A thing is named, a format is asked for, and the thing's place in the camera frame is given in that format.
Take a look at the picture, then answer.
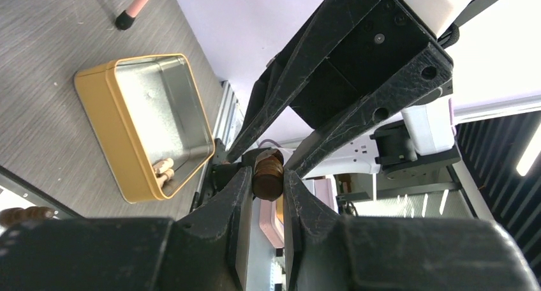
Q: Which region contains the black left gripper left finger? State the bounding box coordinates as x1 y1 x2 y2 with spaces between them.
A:
1 167 252 290

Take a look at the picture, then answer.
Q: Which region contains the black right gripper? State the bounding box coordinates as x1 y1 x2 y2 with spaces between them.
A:
226 0 454 177

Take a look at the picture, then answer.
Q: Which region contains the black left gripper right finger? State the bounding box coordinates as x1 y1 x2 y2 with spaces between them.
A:
283 170 539 290

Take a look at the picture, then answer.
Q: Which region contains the dark chess piece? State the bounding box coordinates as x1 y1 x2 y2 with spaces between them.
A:
252 149 284 202

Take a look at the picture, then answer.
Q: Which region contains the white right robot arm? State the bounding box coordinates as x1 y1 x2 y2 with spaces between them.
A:
227 0 457 176

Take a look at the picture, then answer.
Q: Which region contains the light chess piece in tin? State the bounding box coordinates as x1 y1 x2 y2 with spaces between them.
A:
152 158 174 188

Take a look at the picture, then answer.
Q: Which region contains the gold square metal tin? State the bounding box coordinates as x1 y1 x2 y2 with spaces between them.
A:
74 54 216 204

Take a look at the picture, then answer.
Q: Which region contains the black and white chessboard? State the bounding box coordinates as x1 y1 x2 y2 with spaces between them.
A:
1 167 82 232

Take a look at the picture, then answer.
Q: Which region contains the pink tripod stand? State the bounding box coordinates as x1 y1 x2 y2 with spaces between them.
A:
114 0 149 31

